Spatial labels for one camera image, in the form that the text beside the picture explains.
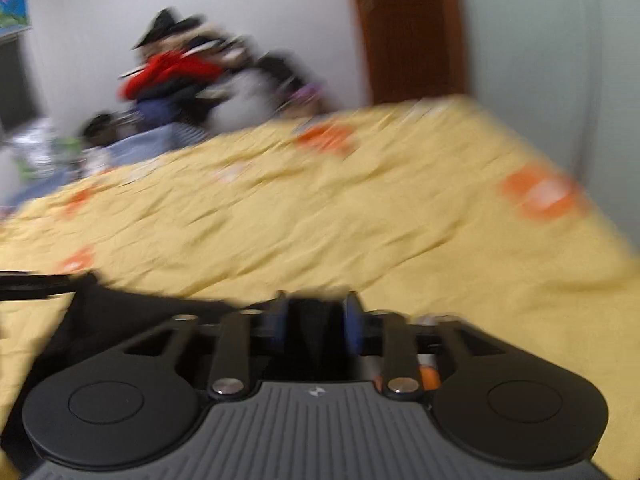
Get brown wooden door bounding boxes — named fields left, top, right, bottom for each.
left=346, top=0, right=475, bottom=107

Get blue quilted blanket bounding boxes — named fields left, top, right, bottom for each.
left=15, top=122, right=211, bottom=191

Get frosted glass wardrobe door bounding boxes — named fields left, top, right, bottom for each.
left=452, top=0, right=640, bottom=241

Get pile of folded clothes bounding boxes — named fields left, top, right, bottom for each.
left=117, top=7, right=281, bottom=131

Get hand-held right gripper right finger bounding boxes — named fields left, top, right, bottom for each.
left=342, top=291, right=507, bottom=402

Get wall poster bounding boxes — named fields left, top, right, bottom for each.
left=0, top=0, right=32, bottom=38

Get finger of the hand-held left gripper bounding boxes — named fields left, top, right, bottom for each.
left=0, top=270, right=99, bottom=303

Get black pants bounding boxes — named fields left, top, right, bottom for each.
left=7, top=271, right=376, bottom=411

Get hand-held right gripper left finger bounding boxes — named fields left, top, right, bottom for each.
left=120, top=291, right=292, bottom=402

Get yellow quilt with orange print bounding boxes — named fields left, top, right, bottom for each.
left=0, top=95, right=640, bottom=461

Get dark bag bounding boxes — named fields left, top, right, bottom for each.
left=80, top=112, right=121, bottom=148

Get black backpack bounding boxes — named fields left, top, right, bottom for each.
left=255, top=52, right=321, bottom=111

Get translucent plastic bag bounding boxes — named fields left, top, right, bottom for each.
left=207, top=67, right=281, bottom=133

